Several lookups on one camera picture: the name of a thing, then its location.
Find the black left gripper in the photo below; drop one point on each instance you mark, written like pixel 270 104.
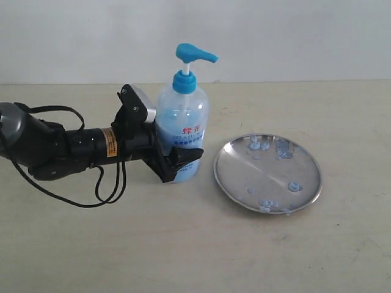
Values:
pixel 140 142

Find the blue pump soap bottle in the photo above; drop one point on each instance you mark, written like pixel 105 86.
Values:
pixel 182 106

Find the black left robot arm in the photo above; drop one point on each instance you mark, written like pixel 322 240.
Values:
pixel 51 152

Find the round stainless steel plate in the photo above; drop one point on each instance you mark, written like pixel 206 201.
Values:
pixel 268 174

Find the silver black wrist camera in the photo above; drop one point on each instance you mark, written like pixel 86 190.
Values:
pixel 138 107

